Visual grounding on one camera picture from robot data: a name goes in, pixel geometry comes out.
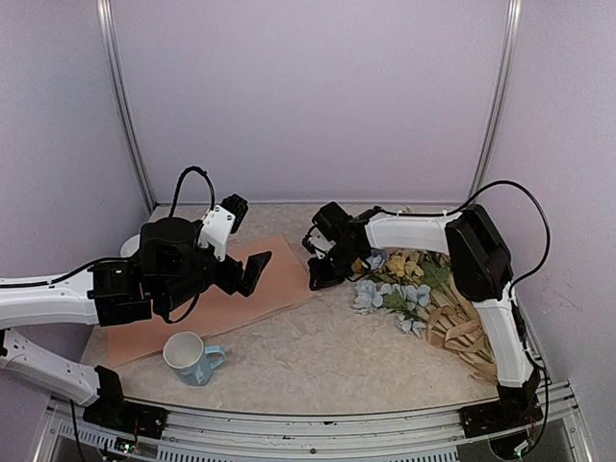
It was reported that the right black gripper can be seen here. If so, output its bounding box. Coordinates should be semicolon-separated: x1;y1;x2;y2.
306;243;362;291

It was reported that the pink beige wrapping paper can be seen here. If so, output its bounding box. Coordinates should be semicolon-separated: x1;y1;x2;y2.
106;234;315;368

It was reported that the blue fake flower stem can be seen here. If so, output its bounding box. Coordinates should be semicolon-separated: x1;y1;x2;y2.
352;277;431;338

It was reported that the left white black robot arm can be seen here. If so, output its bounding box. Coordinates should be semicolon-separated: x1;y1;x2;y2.
1;212;272;428

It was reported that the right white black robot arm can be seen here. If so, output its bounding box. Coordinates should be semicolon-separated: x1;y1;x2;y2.
302;202;540;427

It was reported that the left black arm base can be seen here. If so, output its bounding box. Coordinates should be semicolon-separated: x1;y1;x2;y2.
83;401;168;440

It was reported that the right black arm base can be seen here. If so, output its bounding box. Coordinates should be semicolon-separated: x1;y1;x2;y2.
459;385;543;438

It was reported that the yellow fake flower stem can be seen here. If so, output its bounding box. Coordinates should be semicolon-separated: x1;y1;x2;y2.
346;248;451;289

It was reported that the blue white ceramic mug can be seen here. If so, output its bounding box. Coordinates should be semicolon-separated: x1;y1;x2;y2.
162;331;225;386

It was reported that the white bowl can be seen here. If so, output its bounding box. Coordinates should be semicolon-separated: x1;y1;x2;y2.
119;235;140;258

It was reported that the beige ribbon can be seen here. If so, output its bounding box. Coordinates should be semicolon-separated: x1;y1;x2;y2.
425;301;498;385

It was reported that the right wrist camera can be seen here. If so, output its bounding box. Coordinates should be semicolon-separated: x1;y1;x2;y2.
312;201;352;242

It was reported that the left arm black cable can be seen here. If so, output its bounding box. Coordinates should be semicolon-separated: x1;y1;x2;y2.
166;166;218;222

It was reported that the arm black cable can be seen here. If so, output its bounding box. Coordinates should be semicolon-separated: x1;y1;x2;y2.
166;166;218;222
461;180;552;299

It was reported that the front aluminium rail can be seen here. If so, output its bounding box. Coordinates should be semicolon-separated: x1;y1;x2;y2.
31;382;597;461

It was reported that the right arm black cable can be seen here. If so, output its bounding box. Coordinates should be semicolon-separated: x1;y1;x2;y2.
461;180;552;299

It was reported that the left aluminium frame post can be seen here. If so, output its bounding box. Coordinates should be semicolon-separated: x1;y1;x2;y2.
95;0;157;213

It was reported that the aluminium frame post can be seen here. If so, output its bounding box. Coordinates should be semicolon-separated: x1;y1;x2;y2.
95;0;157;213
468;0;523;198

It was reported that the right aluminium frame post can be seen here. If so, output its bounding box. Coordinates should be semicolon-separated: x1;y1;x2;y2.
468;0;523;198

